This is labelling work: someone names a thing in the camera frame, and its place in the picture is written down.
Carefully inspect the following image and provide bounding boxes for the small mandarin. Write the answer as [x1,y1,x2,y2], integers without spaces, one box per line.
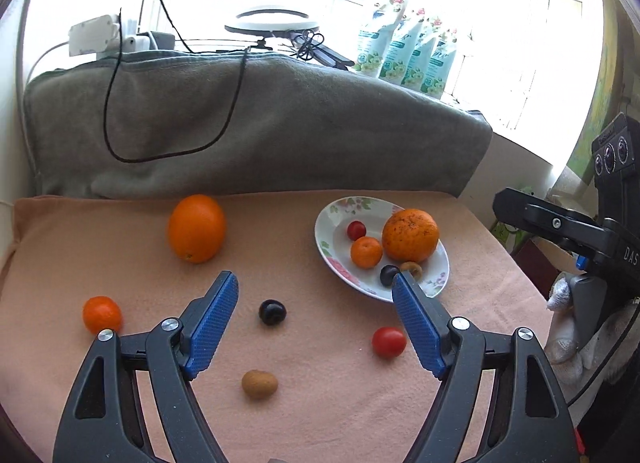
[349,237,384,269]
[82,296,124,335]

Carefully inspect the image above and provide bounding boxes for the speckled large orange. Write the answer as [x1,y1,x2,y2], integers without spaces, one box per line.
[382,208,439,264]

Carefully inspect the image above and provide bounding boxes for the brown longan fruit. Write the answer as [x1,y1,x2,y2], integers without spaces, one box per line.
[241,370,279,400]
[399,261,423,281]

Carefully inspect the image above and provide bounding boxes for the large red cherry tomato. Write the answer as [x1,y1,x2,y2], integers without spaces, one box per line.
[371,327,407,359]

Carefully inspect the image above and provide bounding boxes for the dark plum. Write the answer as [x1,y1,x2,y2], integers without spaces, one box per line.
[378,265,400,287]
[258,299,288,327]

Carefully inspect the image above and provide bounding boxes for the small red cherry tomato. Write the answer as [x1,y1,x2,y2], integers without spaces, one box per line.
[346,220,367,242]

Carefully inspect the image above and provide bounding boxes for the smooth large orange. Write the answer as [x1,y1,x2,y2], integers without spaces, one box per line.
[167,194,227,264]

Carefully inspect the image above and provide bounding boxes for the right white gloved hand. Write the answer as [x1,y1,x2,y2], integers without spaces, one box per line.
[544,272,639,396]

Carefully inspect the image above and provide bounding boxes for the green printed carton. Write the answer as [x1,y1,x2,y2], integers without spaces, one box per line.
[489,219,532,255]

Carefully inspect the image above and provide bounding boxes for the brown cardboard box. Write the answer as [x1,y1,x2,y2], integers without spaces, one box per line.
[511,237,582,298]

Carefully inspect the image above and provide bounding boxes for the floral white plate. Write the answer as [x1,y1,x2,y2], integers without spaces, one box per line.
[314,196,450,301]

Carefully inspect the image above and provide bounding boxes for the grey blanket backrest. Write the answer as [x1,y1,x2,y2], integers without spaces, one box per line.
[24,51,492,200]

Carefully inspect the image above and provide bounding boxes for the black power adapter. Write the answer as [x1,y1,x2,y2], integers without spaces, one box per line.
[148,30,176,50]

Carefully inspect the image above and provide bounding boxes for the white power strip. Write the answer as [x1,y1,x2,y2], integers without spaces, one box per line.
[67,13,151,58]

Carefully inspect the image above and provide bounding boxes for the ring light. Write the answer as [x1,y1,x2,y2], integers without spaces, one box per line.
[223,8,356,70]

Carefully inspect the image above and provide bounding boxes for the black cable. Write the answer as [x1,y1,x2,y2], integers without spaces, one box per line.
[102,0,252,164]

